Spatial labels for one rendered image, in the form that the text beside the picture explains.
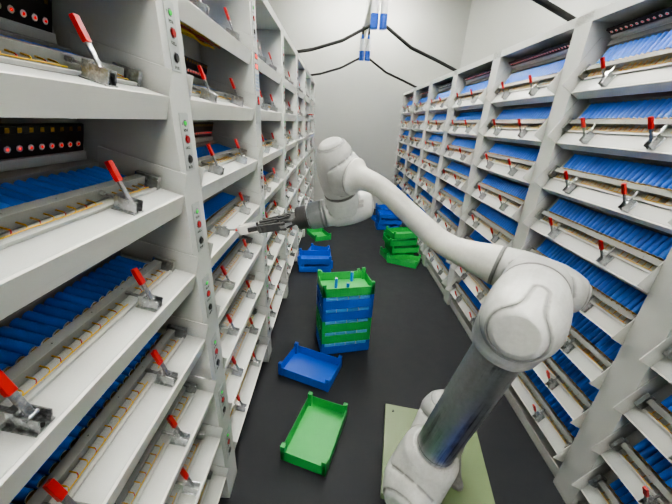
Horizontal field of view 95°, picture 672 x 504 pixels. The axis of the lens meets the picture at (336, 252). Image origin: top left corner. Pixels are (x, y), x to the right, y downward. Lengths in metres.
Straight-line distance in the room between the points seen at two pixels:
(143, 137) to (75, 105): 0.26
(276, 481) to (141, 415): 0.83
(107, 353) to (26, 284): 0.20
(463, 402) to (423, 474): 0.26
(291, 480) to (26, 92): 1.39
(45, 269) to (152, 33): 0.48
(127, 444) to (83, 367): 0.21
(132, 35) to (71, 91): 0.28
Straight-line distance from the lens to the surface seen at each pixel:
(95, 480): 0.75
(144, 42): 0.80
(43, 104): 0.53
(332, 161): 0.84
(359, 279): 1.93
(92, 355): 0.65
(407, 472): 1.00
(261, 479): 1.53
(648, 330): 1.30
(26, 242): 0.55
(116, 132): 0.84
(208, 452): 1.22
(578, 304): 0.81
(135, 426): 0.79
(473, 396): 0.78
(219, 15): 1.51
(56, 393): 0.61
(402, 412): 1.44
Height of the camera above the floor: 1.30
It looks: 23 degrees down
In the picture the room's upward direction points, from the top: 3 degrees clockwise
